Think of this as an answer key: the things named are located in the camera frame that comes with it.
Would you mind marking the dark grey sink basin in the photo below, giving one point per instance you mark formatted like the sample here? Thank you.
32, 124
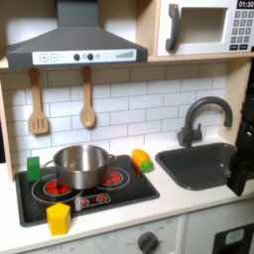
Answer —
198, 167

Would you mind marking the black oven door panel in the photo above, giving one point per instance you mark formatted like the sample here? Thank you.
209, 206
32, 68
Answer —
220, 246

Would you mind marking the dark grey tap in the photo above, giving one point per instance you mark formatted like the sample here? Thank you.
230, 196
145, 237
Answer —
191, 119

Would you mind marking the orange toy carrot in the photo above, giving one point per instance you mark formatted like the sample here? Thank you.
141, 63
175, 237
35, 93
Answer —
140, 158

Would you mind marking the black toy stove cooktop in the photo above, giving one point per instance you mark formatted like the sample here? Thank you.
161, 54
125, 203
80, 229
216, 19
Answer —
132, 190

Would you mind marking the grey oven knob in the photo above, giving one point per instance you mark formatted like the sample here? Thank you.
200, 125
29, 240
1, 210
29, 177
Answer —
147, 243

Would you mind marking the white toy microwave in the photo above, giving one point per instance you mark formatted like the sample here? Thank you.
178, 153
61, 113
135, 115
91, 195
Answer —
205, 26

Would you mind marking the wooden spoon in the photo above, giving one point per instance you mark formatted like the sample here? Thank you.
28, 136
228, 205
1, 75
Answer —
87, 115

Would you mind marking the yellow block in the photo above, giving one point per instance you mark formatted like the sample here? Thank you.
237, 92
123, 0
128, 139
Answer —
58, 220

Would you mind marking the green block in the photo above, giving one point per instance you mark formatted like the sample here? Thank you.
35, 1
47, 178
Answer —
33, 168

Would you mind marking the wooden slotted spatula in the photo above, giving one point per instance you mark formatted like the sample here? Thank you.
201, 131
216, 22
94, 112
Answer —
38, 122

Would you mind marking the grey range hood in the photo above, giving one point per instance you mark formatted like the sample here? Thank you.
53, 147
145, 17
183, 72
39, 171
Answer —
76, 43

